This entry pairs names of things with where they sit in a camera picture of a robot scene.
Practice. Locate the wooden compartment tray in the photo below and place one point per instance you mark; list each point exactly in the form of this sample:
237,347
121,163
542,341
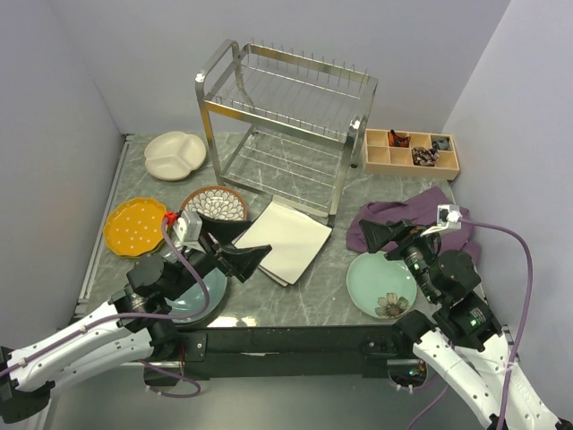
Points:
380,158

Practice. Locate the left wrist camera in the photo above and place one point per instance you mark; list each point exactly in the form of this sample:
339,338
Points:
181,230

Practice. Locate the white square plate black rim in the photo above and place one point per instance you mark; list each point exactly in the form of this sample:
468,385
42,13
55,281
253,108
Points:
296,239

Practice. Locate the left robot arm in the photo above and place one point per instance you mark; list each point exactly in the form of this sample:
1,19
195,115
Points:
135,324

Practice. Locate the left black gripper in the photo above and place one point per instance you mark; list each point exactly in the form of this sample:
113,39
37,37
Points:
241,262

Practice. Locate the aluminium rail frame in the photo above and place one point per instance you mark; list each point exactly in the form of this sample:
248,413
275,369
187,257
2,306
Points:
78,185

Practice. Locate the light green plate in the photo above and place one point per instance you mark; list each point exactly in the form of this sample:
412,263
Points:
380,288

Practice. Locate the black base beam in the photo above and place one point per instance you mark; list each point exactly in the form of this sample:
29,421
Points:
371,351

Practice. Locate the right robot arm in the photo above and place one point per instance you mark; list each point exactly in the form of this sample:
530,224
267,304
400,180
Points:
463,342

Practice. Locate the purple cloth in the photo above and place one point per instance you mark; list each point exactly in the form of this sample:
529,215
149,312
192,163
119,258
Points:
420,209

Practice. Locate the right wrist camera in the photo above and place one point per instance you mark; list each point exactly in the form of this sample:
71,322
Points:
449,218

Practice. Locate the steel dish rack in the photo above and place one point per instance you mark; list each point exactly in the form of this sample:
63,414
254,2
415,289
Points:
282,124

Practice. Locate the cream square plate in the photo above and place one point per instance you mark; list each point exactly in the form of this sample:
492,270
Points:
274,277

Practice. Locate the orange black item in tray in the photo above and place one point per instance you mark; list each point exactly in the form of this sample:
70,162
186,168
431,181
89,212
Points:
399,139

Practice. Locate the patterned cloth item in tray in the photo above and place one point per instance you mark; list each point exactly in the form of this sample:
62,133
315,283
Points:
425,157

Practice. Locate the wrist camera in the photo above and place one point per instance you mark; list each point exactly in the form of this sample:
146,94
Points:
181,230
449,218

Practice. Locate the orange dotted scalloped plate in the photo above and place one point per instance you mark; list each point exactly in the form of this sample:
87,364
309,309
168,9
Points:
138,214

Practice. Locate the grey item in tray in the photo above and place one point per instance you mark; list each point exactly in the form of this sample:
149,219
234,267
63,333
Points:
441,144

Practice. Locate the cream divided plate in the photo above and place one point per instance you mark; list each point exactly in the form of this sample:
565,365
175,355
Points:
174,156

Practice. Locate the floral patterned plate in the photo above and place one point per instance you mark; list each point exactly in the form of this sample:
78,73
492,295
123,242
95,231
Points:
242,208
214,201

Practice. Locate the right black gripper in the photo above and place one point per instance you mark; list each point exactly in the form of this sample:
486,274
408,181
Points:
401,231

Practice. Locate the dark teal round plate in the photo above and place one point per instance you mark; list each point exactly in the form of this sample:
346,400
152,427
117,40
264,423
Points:
193,298

